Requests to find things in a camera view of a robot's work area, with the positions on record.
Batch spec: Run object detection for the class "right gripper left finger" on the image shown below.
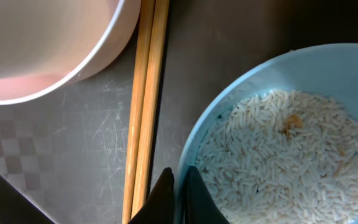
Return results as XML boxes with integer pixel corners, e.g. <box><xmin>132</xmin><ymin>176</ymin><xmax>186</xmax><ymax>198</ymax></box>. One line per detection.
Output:
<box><xmin>129</xmin><ymin>167</ymin><xmax>175</xmax><ymax>224</ymax></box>

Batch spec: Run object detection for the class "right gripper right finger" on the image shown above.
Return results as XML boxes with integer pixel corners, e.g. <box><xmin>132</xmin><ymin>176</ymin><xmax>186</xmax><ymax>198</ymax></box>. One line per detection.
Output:
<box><xmin>184</xmin><ymin>166</ymin><xmax>229</xmax><ymax>224</ymax></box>

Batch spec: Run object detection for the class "blue bowl with rice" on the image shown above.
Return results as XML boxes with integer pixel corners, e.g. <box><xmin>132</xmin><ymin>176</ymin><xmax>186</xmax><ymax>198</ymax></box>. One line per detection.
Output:
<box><xmin>174</xmin><ymin>44</ymin><xmax>358</xmax><ymax>223</ymax></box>

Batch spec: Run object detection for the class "wooden chopstick right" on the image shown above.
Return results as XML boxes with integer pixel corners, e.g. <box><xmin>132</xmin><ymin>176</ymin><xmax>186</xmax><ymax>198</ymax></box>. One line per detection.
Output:
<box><xmin>131</xmin><ymin>0</ymin><xmax>170</xmax><ymax>218</ymax></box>

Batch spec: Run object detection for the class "wooden chopstick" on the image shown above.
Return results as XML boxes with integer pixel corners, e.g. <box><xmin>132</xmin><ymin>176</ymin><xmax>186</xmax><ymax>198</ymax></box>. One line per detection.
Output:
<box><xmin>131</xmin><ymin>0</ymin><xmax>170</xmax><ymax>218</ymax></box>
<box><xmin>122</xmin><ymin>0</ymin><xmax>156</xmax><ymax>223</ymax></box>

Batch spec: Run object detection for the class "brown serving tray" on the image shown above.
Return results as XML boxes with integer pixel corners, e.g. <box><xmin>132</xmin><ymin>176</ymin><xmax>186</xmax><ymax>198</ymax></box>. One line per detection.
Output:
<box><xmin>0</xmin><ymin>1</ymin><xmax>358</xmax><ymax>223</ymax></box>

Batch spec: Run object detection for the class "wooden chopstick left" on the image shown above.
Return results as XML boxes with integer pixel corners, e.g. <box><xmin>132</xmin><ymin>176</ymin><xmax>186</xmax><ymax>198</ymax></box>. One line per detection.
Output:
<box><xmin>122</xmin><ymin>0</ymin><xmax>156</xmax><ymax>223</ymax></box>

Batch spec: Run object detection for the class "pink bowl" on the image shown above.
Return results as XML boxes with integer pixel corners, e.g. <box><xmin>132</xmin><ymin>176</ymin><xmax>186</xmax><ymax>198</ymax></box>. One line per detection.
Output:
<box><xmin>0</xmin><ymin>0</ymin><xmax>141</xmax><ymax>105</ymax></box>

